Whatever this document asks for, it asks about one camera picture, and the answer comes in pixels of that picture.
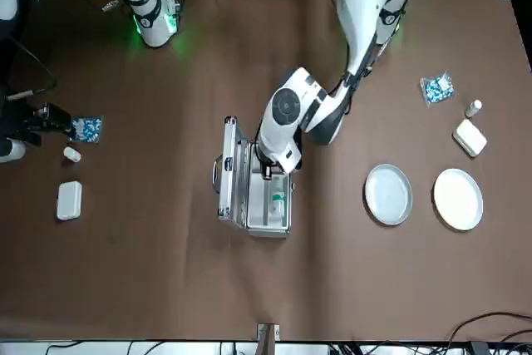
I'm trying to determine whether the white plastic case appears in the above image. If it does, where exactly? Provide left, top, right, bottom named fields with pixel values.
left=55, top=180, right=84, bottom=222
left=451, top=118, right=489, bottom=159

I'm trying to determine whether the white hydrogen peroxide bottle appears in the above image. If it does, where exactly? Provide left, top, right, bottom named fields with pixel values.
left=268, top=188, right=289, bottom=219

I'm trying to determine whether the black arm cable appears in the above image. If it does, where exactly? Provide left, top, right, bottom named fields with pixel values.
left=326, top=0, right=408, bottom=117
left=0, top=37, right=58, bottom=101

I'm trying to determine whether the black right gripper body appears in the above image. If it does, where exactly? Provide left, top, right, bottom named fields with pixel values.
left=23, top=101, right=73, bottom=148

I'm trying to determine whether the blue capsule bag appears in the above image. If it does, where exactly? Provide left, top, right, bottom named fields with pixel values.
left=418, top=73, right=456, bottom=105
left=69, top=115, right=105, bottom=146

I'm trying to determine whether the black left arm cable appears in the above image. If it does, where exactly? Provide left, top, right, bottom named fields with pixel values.
left=326, top=0, right=408, bottom=117

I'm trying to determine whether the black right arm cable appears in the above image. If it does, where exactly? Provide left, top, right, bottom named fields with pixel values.
left=0, top=37, right=58, bottom=101

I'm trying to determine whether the aluminium frame post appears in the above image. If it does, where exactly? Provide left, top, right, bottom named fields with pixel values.
left=254, top=322, right=281, bottom=355

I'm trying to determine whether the silver aluminium medical kit case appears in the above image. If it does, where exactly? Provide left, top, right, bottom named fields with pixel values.
left=212, top=115, right=296, bottom=240

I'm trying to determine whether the white round plate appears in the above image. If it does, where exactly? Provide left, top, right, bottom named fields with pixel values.
left=432, top=167, right=485, bottom=232

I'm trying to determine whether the gray round plate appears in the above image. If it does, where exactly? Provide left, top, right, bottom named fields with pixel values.
left=364, top=163, right=414, bottom=228

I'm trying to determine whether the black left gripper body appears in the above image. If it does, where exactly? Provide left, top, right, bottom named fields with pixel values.
left=256, top=145, right=279, bottom=170

